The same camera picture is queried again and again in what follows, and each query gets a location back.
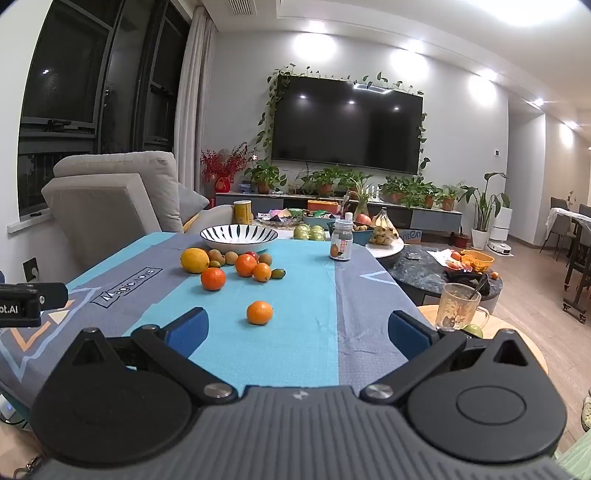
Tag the grey cushion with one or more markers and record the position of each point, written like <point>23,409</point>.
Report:
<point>191,203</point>

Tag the small orange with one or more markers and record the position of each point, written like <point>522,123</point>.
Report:
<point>262,272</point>
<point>259,313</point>
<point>213,278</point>

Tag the yellow lemon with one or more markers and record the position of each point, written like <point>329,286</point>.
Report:
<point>195,260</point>

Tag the wall television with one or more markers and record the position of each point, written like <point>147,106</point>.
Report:
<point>346,124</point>

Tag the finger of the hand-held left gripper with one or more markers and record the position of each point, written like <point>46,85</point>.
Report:
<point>53,294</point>

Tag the dark dining table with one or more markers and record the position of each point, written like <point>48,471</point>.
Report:
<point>579,249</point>

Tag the blue grey printed tablecloth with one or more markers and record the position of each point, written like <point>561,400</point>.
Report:
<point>300,286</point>

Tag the black spoon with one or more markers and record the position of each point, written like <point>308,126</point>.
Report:
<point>481,282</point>

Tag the red apple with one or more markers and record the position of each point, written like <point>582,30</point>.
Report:
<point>362,218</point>

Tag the round woven tray of snacks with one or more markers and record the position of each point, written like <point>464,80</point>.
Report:
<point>277,218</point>

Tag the green ivy vine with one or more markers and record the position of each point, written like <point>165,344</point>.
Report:
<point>270,92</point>

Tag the red vase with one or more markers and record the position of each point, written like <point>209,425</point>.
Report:
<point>224,184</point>

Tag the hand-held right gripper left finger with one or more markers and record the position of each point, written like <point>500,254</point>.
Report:
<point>191,330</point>

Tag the round wooden side table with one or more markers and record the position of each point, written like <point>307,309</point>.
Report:
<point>531,341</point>

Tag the cardboard box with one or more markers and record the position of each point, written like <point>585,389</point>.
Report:
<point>411,236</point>

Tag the small dark plant pot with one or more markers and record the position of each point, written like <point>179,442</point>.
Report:
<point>458,238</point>

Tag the white robot vacuum dock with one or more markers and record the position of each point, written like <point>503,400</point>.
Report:
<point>501,221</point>

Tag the red berry branches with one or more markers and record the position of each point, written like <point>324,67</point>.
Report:
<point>221,161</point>

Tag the clear jar with white lid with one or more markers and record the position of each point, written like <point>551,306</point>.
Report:
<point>341,240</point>

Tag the pile of small brown fruits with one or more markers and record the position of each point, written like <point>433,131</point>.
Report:
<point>362,226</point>

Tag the white power strip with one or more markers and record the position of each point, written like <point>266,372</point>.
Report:
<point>8,410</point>

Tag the black cloth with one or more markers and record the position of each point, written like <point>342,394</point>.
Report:
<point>464,279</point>

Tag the white round coffee table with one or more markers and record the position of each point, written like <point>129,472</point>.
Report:
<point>388,251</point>

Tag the teal bowl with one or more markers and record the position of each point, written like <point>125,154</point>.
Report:
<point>362,237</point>

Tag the yellow cushion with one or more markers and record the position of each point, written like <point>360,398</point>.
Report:
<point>189,225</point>

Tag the potted green plant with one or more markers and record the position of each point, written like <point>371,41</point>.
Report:
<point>427,196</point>
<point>448,199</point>
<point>353,182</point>
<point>263,177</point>
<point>393,190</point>
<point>323,181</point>

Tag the black marble round table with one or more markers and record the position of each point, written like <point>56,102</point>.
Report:
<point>415,272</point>

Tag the large reddish orange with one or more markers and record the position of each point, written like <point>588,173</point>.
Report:
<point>245,266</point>

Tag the glass mug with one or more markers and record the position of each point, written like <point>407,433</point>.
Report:
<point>455,307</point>

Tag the tall plant in white pot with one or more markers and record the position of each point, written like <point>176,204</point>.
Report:
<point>482,207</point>

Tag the white robot vacuum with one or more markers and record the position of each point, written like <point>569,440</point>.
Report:
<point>501,249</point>

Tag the brown kiwi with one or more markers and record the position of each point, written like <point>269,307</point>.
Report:
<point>265,258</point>
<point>214,255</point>
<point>231,258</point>

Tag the orange box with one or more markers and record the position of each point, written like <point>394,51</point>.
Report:
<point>322,205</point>

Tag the white curtain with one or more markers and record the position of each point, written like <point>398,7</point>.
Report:
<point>194,92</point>

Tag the glass vase with green leaves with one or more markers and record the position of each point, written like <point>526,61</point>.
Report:
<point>362,198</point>

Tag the grey dining chair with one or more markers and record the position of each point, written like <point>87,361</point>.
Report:
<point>556,207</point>

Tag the tray of green apples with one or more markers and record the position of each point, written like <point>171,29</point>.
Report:
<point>309,233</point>

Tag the dark window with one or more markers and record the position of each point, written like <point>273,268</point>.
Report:
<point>69,69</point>

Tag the beige armchair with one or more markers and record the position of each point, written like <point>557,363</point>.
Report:
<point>115,207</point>

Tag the blue striped white bowl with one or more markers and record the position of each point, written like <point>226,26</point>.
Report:
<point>240,235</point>

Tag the teal basket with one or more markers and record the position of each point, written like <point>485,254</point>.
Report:
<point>318,220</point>

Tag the bunch of bananas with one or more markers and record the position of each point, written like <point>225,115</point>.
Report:
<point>383,226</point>

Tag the green lime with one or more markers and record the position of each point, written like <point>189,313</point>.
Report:
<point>473,330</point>

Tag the yellow can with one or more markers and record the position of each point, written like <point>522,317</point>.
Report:
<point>243,213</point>

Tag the white router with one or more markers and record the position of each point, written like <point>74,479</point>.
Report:
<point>371,191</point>

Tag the ceiling air vent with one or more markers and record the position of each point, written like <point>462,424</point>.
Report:
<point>242,7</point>

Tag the orange plastic basket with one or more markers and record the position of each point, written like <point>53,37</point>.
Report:
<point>478,261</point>

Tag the white paper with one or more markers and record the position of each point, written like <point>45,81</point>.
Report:
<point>438,256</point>

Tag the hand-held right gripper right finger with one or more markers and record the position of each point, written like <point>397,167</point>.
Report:
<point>406,334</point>

